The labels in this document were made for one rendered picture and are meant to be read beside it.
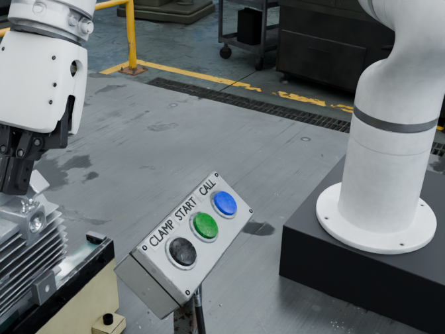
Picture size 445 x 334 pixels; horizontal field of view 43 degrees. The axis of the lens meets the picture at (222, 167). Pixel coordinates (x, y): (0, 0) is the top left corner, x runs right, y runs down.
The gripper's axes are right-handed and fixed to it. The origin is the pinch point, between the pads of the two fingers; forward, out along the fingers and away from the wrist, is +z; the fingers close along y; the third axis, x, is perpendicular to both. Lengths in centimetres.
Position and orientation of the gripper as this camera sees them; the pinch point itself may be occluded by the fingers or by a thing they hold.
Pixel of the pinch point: (14, 175)
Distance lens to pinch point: 64.2
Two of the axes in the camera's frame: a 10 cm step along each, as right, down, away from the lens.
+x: -3.5, -0.8, -9.3
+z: -2.3, 9.7, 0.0
